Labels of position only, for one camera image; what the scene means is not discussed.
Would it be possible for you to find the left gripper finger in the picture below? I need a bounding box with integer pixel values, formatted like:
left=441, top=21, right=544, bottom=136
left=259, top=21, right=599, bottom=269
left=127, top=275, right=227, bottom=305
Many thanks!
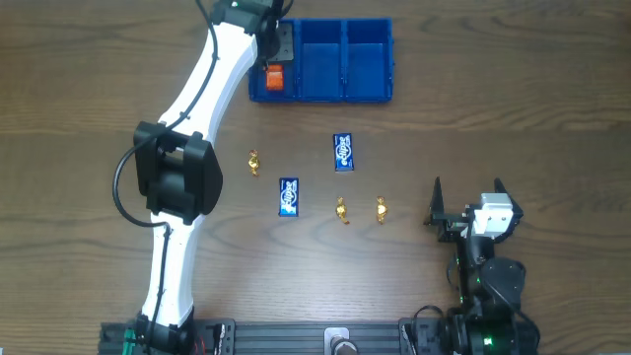
left=275, top=21, right=296, bottom=63

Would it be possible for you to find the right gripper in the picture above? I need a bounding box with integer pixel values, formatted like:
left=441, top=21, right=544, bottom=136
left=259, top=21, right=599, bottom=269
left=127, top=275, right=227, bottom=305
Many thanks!
left=426, top=176, right=525, bottom=243

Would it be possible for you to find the orange candy box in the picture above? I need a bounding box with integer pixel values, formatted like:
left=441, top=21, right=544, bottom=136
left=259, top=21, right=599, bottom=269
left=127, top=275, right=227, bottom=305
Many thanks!
left=264, top=63, right=286, bottom=93

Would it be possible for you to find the blue candy pack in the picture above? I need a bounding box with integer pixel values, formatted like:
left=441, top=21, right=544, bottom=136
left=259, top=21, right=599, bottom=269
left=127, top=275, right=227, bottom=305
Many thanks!
left=277, top=177, right=301, bottom=218
left=332, top=132, right=355, bottom=173

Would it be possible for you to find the blue tray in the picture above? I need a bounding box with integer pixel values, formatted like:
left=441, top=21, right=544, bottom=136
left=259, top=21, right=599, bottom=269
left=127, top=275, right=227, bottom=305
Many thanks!
left=248, top=17, right=395, bottom=105

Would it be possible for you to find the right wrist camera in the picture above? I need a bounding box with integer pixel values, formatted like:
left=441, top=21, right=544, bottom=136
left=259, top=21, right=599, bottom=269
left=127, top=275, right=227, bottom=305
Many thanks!
left=470, top=191, right=515, bottom=239

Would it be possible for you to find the mounting rail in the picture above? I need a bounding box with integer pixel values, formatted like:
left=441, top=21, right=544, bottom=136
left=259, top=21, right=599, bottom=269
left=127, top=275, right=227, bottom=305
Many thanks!
left=98, top=319, right=448, bottom=355

